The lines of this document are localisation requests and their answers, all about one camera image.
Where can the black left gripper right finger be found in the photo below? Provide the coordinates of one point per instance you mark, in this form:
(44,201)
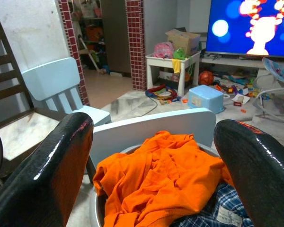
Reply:
(262,170)

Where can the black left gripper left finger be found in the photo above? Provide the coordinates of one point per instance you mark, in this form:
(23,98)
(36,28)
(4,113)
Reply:
(38,177)

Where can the orange printed shirt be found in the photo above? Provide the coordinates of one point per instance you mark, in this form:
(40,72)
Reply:
(156,177)

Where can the blue plaid garment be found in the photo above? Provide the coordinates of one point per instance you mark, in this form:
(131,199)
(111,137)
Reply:
(210,208)

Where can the metal basin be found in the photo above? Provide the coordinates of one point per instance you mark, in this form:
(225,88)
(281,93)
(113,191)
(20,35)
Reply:
(95,212)

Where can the scattered toy bricks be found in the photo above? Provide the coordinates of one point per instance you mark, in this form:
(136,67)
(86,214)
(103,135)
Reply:
(232,89)

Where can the light blue plastic stool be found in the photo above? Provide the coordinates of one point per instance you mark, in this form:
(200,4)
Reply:
(203,97)

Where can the light blue kids chair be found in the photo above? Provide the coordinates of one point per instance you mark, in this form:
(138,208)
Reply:
(144,127)
(52,78)

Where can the baby bouncer seat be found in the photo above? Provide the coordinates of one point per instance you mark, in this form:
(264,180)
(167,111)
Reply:
(274,68)

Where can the orange ball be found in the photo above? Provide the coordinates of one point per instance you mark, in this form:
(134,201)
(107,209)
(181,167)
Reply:
(206,78)

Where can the white television stand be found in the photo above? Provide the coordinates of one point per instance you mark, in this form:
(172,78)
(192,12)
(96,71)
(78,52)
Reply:
(227,62)

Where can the dark wooden chair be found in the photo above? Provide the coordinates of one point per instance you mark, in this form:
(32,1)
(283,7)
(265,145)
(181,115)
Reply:
(4,61)

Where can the yellow cloth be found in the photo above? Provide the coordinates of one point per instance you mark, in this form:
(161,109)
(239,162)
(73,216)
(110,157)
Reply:
(176,66)

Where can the green toy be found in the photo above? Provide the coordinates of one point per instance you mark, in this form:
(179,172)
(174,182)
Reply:
(180,54)

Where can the small white kids table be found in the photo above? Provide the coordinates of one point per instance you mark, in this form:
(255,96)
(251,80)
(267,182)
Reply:
(161,61)

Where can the cardboard box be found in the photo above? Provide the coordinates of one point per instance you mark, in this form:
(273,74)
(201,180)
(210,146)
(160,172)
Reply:
(182,40)

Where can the pink kids bag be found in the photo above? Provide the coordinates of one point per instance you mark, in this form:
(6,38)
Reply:
(163,49)

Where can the flat screen television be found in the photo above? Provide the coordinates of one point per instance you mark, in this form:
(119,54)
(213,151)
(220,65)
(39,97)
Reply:
(227,14)

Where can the brown cabinet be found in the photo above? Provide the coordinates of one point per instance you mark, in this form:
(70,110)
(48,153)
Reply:
(116,35)

